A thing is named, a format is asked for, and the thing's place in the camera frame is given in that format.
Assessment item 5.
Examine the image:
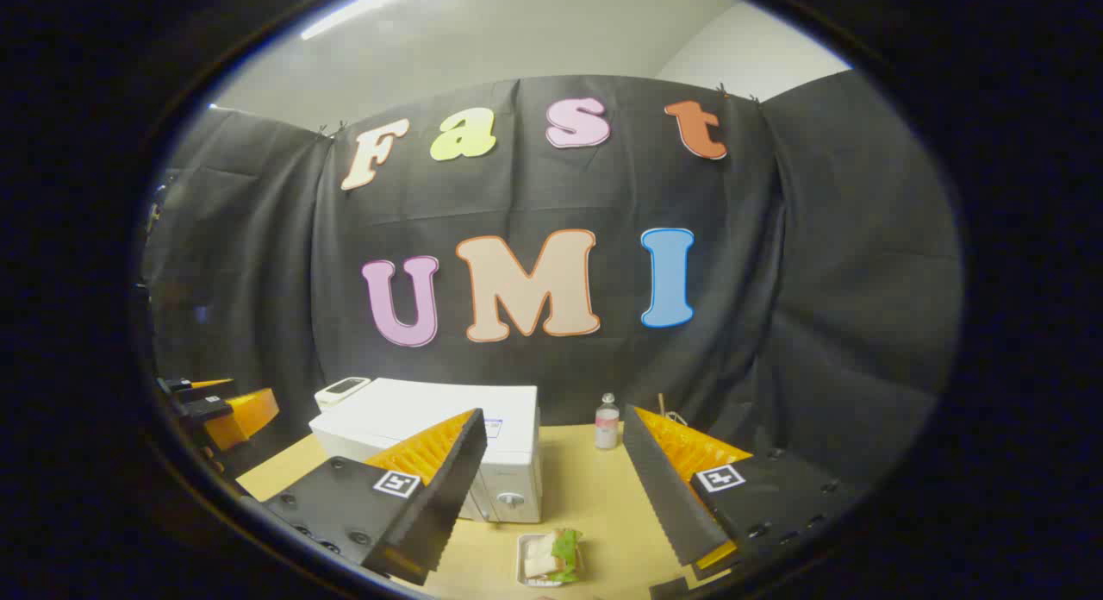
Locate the black backdrop cloth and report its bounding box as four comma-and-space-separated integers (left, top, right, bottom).
142, 70, 962, 497

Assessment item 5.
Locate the lettuce sandwich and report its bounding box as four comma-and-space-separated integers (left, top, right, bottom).
523, 528, 584, 584

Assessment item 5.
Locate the small pink-label plastic bottle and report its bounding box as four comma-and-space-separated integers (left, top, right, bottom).
595, 392, 620, 451

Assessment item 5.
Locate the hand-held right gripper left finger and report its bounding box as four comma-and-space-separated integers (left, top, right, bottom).
261, 408, 489, 586

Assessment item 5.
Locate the white microwave oven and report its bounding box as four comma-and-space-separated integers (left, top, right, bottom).
308, 378, 544, 524

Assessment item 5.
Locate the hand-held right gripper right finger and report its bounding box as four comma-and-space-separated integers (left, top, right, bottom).
621, 403, 864, 582

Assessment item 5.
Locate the white plastic tray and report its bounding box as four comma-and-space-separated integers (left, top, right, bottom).
515, 533, 587, 588

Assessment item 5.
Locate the white toaster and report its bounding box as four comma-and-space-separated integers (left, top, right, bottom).
314, 377, 371, 411

